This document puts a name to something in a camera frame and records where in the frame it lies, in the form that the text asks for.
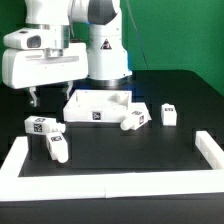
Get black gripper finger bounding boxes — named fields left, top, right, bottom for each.
left=64, top=81, right=73, bottom=100
left=29, top=87, right=39, bottom=107

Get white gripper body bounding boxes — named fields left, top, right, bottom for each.
left=2, top=43, right=88, bottom=89

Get white square tabletop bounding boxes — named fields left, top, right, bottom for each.
left=63, top=89, right=132, bottom=123

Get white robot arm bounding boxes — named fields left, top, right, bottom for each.
left=2, top=0, right=132, bottom=94

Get white sheet with tags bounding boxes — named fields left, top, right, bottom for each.
left=131, top=102, right=151, bottom=123

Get white U-shaped obstacle fence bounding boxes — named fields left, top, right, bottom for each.
left=0, top=131, right=224, bottom=202

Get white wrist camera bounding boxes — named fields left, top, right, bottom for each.
left=3, top=28, right=42, bottom=50

